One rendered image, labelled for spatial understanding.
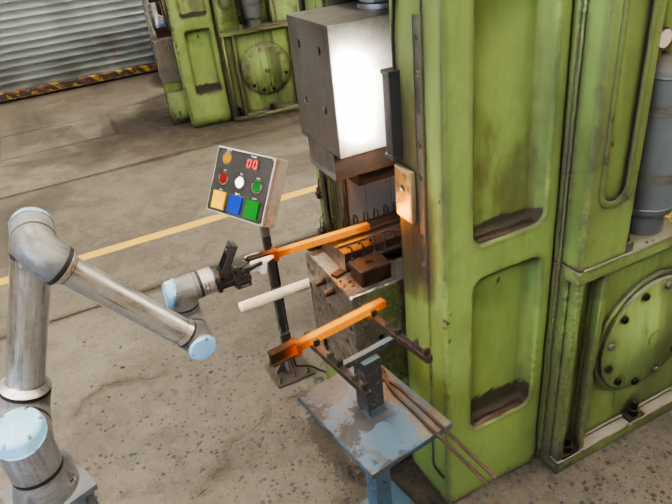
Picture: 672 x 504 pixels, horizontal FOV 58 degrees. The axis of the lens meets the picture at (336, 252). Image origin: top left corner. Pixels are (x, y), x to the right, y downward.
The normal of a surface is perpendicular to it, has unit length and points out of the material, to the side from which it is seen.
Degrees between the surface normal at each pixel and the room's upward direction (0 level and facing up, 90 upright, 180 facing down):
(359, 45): 90
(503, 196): 89
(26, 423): 5
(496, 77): 89
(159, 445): 0
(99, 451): 0
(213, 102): 90
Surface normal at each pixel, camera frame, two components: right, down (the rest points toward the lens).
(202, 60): 0.33, 0.45
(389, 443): -0.10, -0.86
